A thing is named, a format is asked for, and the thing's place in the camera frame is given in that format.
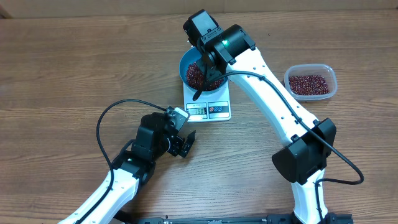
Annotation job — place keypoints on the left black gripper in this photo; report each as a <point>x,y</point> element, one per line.
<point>175,146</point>

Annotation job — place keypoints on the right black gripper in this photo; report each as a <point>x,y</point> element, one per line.
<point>209,70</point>

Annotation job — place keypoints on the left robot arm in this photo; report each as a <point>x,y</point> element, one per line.
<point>134,166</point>

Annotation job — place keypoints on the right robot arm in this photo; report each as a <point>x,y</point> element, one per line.
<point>307,142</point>

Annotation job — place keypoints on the beans in blue bowl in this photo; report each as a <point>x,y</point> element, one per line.
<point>194,76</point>

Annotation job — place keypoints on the blue bowl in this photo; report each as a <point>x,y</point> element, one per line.
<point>189,57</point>

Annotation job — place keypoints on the white digital kitchen scale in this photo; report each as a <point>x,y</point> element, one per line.
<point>211,106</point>

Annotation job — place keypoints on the red adzuki beans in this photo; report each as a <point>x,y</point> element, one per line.
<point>308,85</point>

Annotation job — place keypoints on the clear plastic container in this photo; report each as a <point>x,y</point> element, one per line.
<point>312,69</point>

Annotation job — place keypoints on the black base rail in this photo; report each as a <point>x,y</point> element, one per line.
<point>269,219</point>

